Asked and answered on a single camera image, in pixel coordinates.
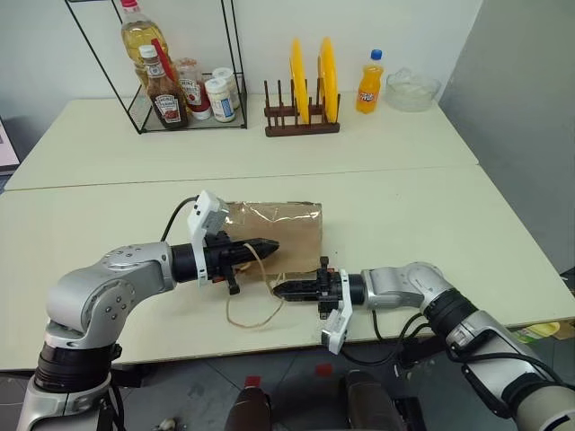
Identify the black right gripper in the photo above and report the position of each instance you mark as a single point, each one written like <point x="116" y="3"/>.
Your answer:
<point x="330" y="289"/>

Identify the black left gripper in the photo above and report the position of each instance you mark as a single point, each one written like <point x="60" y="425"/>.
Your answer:
<point x="220" y="256"/>

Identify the brown paper bag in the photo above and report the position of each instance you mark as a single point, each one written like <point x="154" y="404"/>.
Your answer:
<point x="296" y="238"/>

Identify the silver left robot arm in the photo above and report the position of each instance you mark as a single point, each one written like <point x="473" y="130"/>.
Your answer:
<point x="103" y="287"/>

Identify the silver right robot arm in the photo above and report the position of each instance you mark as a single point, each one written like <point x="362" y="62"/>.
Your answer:
<point x="449" y="305"/>

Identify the brown wooden plate rack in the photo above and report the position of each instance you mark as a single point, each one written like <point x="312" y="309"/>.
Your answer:
<point x="301" y="129"/>

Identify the dark brown rounded shape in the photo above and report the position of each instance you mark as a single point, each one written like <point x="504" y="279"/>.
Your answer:
<point x="370" y="401"/>
<point x="247" y="410"/>

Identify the white jar blue label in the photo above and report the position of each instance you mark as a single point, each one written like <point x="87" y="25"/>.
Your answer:
<point x="221" y="101"/>
<point x="227" y="73"/>

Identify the dark ketchup glass bottle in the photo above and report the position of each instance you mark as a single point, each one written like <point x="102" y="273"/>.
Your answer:
<point x="167" y="108"/>

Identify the red ketchup squeeze bottle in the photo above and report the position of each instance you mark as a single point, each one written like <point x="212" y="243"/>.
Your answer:
<point x="194" y="92"/>

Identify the yellow plate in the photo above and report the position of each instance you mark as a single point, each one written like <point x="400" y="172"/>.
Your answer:
<point x="329" y="76"/>
<point x="298" y="76"/>

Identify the small white floor object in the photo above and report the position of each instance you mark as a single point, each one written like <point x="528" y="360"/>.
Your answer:
<point x="165" y="424"/>

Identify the orange soda bottle blue cap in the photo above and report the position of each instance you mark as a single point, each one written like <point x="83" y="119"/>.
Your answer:
<point x="369" y="90"/>

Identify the clear glass bowl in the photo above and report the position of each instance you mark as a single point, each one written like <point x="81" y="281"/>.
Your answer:
<point x="411" y="92"/>

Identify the green yellow box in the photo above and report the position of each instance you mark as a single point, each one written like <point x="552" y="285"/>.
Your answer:
<point x="536" y="331"/>

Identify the cooking oil bottle red cap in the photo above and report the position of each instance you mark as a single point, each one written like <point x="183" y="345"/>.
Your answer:
<point x="139" y="36"/>

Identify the pink screen panel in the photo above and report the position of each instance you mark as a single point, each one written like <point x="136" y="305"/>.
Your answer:
<point x="8" y="148"/>

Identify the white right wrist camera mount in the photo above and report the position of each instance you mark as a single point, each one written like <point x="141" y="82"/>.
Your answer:
<point x="338" y="328"/>

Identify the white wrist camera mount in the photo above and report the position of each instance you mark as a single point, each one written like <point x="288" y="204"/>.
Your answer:
<point x="338" y="328"/>
<point x="204" y="215"/>

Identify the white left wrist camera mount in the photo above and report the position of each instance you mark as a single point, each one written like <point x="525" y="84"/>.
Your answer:
<point x="204" y="215"/>

